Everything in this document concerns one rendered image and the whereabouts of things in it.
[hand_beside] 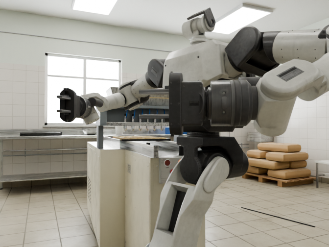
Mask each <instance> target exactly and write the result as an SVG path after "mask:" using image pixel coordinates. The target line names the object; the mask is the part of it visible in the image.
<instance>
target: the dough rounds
mask: <svg viewBox="0 0 329 247"><path fill-rule="evenodd" d="M113 138H114V139H119V140H122V139H166V138H162V137H152V136H126V137H124V136H119V137H118V136H113Z"/></svg>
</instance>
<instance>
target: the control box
mask: <svg viewBox="0 0 329 247"><path fill-rule="evenodd" d="M180 159H182V157H159V183H160V184H163V183H166V181H167V179H168V177H169V175H170V171H171V170H172V169H174V167H175V166H176V164H177V163H178V162H179V160H180ZM166 160H169V161H170V165H169V166H166V165H165V161H166Z"/></svg>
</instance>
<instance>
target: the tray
mask: <svg viewBox="0 0 329 247"><path fill-rule="evenodd" d="M121 141H170V139H122V140H121Z"/></svg>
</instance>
